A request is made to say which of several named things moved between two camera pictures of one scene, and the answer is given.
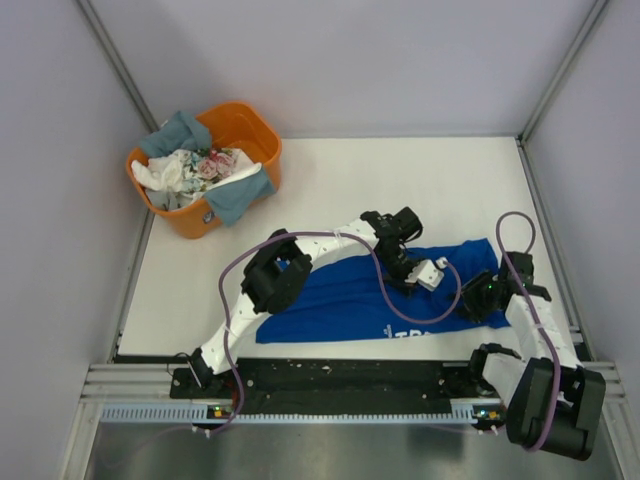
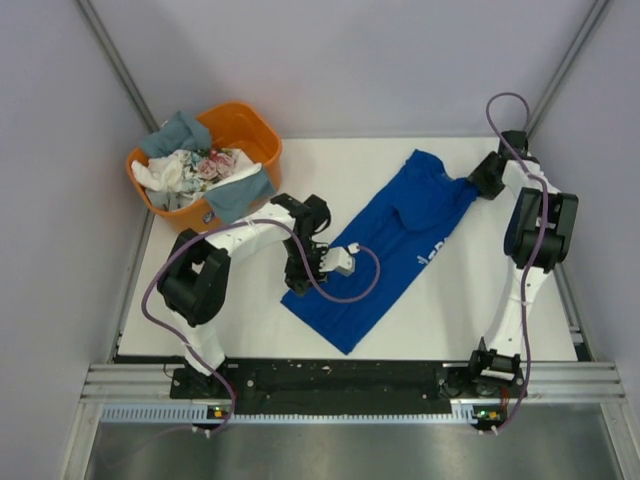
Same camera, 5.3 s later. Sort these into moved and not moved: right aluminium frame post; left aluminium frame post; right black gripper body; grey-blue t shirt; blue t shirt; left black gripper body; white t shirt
Moved: left black gripper body; blue t shirt; right black gripper body
Not moved: white t shirt; right aluminium frame post; left aluminium frame post; grey-blue t shirt
